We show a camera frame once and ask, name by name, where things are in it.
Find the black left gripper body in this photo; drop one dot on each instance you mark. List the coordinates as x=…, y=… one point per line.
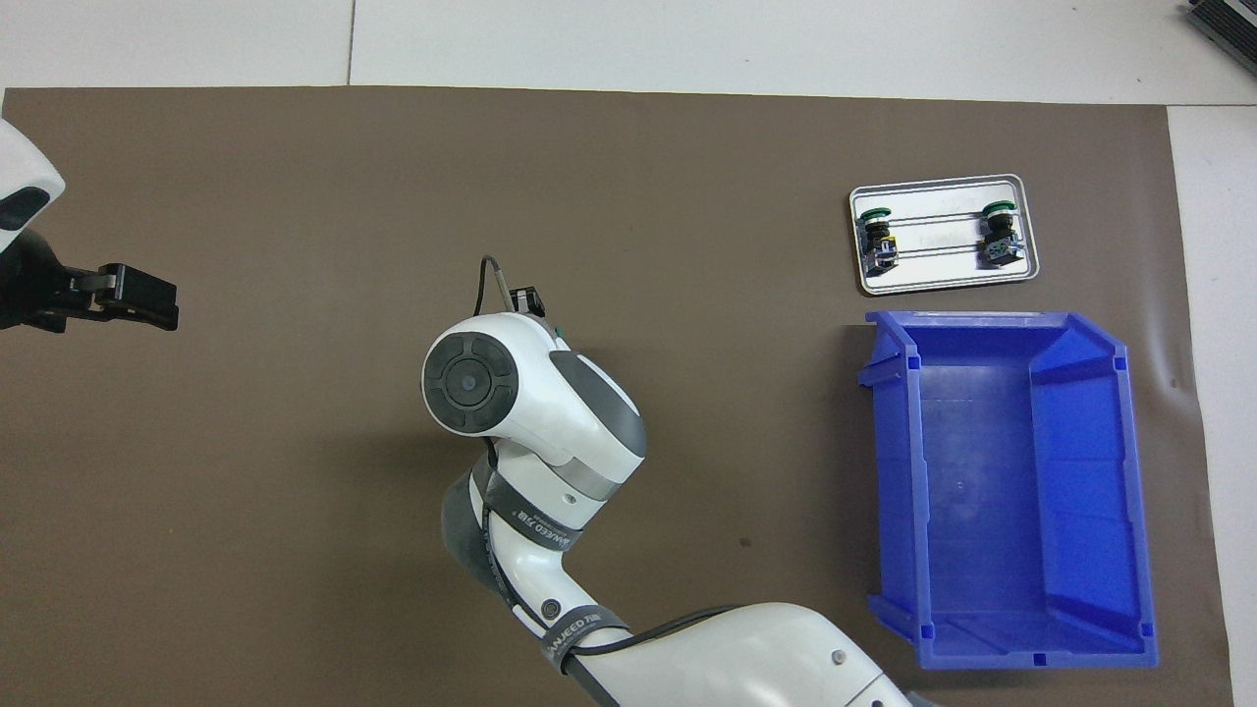
x=25, y=290

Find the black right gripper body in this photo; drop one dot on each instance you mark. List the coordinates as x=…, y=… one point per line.
x=527, y=300

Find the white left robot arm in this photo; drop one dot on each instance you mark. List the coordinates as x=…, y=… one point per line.
x=20, y=162

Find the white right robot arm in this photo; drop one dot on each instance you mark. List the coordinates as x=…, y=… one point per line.
x=530, y=412

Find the green push button yellow band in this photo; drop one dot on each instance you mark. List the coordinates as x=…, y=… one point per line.
x=877, y=236

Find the brown table mat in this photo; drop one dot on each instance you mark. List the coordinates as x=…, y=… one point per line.
x=687, y=196

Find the grey metal tray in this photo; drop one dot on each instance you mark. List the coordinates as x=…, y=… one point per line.
x=943, y=270

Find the blue plastic storage bin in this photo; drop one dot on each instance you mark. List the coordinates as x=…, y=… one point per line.
x=982, y=491

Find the grey ridged device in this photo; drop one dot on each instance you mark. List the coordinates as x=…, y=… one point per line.
x=1232, y=25

